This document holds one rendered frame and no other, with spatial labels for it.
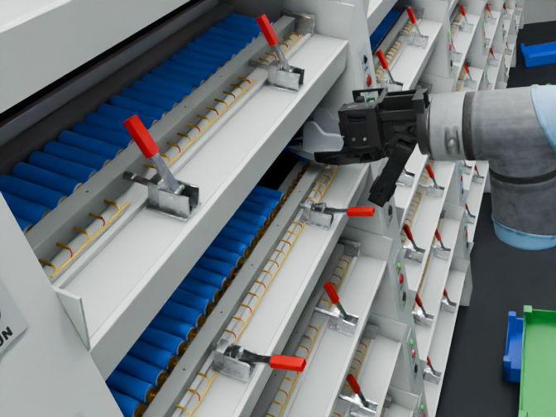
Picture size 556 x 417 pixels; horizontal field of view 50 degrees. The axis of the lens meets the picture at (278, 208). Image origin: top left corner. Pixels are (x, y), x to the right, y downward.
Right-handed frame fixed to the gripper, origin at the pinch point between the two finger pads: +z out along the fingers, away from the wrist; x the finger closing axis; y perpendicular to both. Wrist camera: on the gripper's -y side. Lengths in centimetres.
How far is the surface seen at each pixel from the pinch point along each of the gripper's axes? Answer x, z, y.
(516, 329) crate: -68, -21, -99
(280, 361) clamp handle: 38.2, -11.8, -3.8
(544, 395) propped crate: -42, -30, -96
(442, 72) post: -77, -6, -19
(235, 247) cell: 23.2, 0.3, -1.5
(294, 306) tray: 27.4, -8.2, -6.6
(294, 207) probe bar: 12.9, -3.5, -2.2
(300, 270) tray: 21.5, -6.9, -6.1
